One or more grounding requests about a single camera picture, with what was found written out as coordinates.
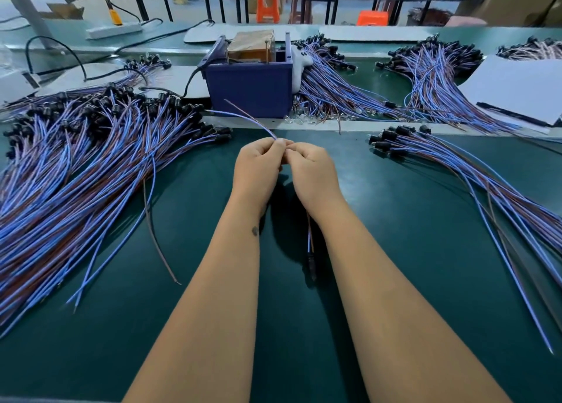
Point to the person's left hand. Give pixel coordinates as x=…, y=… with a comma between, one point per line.
x=255, y=174

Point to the person's right hand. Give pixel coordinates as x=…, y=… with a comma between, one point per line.
x=314, y=179

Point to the blue plastic tester box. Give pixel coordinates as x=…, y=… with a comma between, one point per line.
x=250, y=89

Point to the person's left forearm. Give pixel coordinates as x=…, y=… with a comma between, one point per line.
x=198, y=315

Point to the person's right forearm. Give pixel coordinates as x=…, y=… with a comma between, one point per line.
x=404, y=319

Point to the white power strip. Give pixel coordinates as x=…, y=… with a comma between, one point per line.
x=114, y=29

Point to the white flat mat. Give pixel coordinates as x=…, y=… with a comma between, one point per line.
x=248, y=32
x=174, y=80
x=376, y=33

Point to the brown cardboard block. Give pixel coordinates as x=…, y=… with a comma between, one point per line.
x=252, y=45

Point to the orange plastic stool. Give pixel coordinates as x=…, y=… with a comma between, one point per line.
x=268, y=5
x=372, y=18

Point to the black pen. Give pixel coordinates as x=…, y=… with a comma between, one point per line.
x=511, y=115

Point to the orange plug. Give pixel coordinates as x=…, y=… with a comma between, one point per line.
x=115, y=16

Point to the pink plastic stool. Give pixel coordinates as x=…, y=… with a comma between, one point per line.
x=465, y=21

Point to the white paper sheet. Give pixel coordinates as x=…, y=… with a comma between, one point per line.
x=520, y=89

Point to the open cardboard box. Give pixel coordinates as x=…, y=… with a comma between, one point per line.
x=63, y=11

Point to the white plastic device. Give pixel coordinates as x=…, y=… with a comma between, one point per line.
x=16, y=84

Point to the grey metal pole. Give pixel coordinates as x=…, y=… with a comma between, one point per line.
x=22, y=1

